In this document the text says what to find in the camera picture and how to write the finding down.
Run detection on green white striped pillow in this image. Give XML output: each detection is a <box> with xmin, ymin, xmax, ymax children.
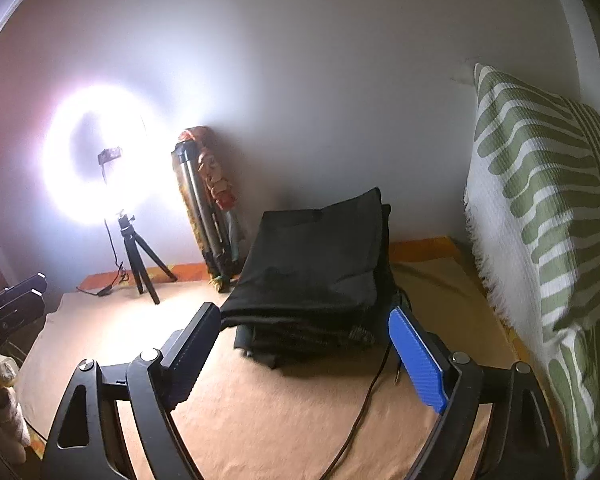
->
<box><xmin>465</xmin><ymin>64</ymin><xmax>600</xmax><ymax>479</ymax></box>

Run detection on folded grey tripod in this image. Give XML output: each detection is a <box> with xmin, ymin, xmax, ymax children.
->
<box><xmin>172</xmin><ymin>140</ymin><xmax>242</xmax><ymax>291</ymax></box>

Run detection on black power cable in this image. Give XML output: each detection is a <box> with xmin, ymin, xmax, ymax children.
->
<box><xmin>75</xmin><ymin>216</ymin><xmax>131</xmax><ymax>298</ymax></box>

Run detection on left hand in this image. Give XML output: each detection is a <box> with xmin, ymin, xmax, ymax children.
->
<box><xmin>0</xmin><ymin>354</ymin><xmax>31</xmax><ymax>466</ymax></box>

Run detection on thin dark cable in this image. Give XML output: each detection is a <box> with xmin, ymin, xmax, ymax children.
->
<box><xmin>319</xmin><ymin>286</ymin><xmax>416</xmax><ymax>480</ymax></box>

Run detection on small black tripod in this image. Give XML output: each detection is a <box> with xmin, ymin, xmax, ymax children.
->
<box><xmin>118</xmin><ymin>214</ymin><xmax>178</xmax><ymax>304</ymax></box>

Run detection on bright ring light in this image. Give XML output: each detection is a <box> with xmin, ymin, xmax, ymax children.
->
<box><xmin>38</xmin><ymin>81</ymin><xmax>174</xmax><ymax>228</ymax></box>

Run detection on black pants with yellow stripes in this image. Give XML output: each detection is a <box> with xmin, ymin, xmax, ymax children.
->
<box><xmin>221</xmin><ymin>188</ymin><xmax>396</xmax><ymax>354</ymax></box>

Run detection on grey houndstooth folded garment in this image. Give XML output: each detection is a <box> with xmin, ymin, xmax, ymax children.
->
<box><xmin>234</xmin><ymin>324</ymin><xmax>377</xmax><ymax>370</ymax></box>

